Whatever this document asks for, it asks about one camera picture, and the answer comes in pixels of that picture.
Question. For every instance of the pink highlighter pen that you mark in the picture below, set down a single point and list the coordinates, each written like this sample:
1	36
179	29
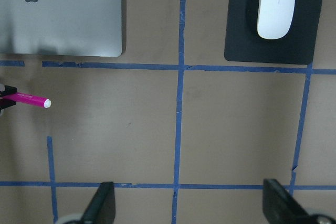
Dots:
32	100

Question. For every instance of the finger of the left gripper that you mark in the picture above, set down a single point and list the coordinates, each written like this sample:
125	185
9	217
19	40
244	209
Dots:
7	90
4	103

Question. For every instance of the grey closed laptop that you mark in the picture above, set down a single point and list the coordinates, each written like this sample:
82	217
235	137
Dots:
62	27

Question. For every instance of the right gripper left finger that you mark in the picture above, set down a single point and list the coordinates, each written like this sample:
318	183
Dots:
102	207

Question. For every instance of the black mousepad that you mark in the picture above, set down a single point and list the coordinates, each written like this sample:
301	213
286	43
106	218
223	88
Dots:
296	47

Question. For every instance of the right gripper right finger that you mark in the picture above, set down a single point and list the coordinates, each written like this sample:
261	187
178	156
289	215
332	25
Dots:
280	207

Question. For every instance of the white computer mouse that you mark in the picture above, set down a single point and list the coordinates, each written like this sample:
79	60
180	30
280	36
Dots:
274	18

